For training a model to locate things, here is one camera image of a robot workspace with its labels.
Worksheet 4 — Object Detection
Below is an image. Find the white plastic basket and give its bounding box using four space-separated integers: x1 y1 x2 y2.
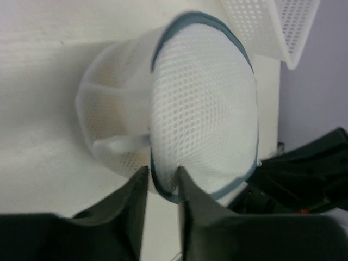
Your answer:
220 0 320 70

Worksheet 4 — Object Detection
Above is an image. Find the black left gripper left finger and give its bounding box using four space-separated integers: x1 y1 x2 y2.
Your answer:
1 166 149 260

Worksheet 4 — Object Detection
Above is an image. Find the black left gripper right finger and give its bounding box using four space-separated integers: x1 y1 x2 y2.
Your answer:
176 167 347 260

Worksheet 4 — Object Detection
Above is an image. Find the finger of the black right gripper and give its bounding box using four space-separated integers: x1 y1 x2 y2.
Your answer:
228 128 347 214

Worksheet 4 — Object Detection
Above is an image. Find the white mesh laundry bag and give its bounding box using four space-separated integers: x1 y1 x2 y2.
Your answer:
75 11 259 203

